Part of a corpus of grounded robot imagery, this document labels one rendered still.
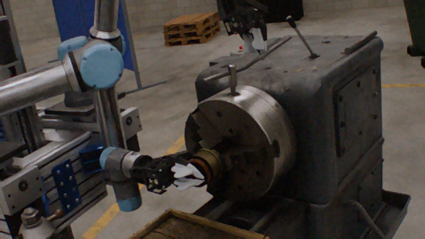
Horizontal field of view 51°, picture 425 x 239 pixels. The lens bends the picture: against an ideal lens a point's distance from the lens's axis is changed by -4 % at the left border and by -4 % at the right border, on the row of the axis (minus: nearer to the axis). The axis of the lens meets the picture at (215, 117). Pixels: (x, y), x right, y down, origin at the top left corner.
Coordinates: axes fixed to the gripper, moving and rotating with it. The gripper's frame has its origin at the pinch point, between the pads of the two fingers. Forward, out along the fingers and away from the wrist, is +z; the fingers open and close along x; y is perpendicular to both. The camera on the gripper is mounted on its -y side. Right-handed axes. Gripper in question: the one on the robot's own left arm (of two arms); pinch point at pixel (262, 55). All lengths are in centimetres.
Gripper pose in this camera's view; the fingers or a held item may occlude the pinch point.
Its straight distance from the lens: 136.3
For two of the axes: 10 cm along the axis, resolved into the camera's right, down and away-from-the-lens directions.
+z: 3.7, 9.2, 1.2
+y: -6.1, 3.4, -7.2
